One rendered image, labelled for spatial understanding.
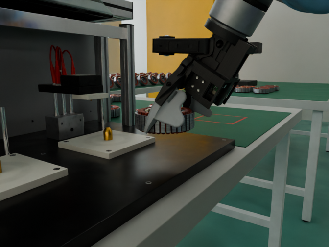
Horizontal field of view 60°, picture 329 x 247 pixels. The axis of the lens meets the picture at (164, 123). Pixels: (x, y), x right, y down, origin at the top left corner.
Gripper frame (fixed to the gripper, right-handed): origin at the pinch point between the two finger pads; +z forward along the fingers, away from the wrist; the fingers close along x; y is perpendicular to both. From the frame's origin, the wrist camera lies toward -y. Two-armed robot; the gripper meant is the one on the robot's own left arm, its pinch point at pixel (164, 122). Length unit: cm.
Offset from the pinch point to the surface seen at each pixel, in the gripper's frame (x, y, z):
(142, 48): 508, -367, 155
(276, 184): 90, 25, 36
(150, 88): 167, -103, 71
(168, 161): -2.2, 5.3, 4.5
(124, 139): 1.7, -7.4, 10.5
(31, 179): -22.5, -4.1, 8.7
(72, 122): 0.3, -21.8, 16.0
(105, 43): 19.3, -37.8, 2.2
